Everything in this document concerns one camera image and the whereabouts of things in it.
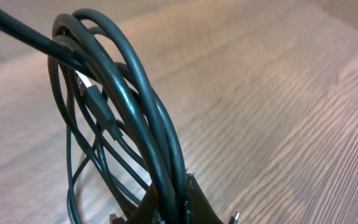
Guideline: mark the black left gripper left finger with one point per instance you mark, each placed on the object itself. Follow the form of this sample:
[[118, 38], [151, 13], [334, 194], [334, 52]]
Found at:
[[147, 211]]

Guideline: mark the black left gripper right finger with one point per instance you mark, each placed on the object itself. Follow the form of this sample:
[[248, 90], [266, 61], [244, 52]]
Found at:
[[197, 208]]

